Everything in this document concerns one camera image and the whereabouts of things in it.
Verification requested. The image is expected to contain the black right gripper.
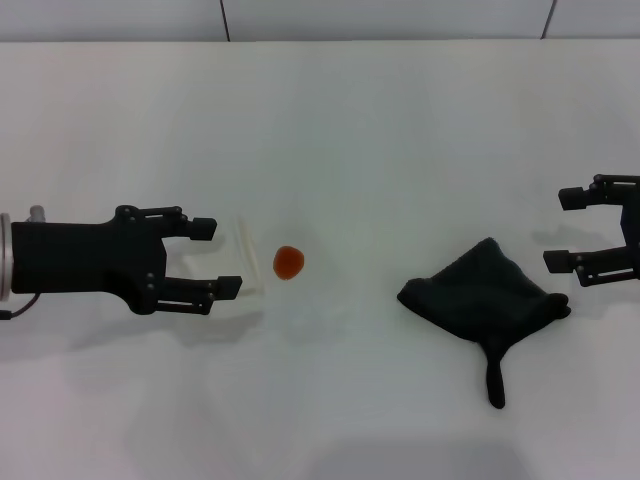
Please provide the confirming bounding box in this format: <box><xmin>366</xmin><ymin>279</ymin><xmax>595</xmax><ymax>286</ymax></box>
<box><xmin>543</xmin><ymin>172</ymin><xmax>640</xmax><ymax>289</ymax></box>

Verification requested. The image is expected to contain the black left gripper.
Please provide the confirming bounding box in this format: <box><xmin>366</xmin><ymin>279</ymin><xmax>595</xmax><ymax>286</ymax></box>
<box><xmin>10</xmin><ymin>204</ymin><xmax>244</xmax><ymax>318</ymax></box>

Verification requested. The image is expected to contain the white paper cup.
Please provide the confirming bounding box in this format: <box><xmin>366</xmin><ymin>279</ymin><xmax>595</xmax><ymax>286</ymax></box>
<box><xmin>167</xmin><ymin>213</ymin><xmax>274</xmax><ymax>297</ymax></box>

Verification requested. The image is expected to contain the dark blue rag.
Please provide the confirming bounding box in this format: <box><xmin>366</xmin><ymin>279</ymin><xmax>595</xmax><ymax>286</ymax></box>
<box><xmin>397</xmin><ymin>237</ymin><xmax>572</xmax><ymax>410</ymax></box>

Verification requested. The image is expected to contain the small orange ball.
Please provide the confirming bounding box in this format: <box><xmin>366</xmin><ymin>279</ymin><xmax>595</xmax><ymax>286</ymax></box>
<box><xmin>272</xmin><ymin>245</ymin><xmax>307</xmax><ymax>283</ymax></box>

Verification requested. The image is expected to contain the thin left wrist cable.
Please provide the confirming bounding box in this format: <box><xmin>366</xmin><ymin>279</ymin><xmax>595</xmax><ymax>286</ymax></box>
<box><xmin>0</xmin><ymin>292</ymin><xmax>40</xmax><ymax>322</ymax></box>

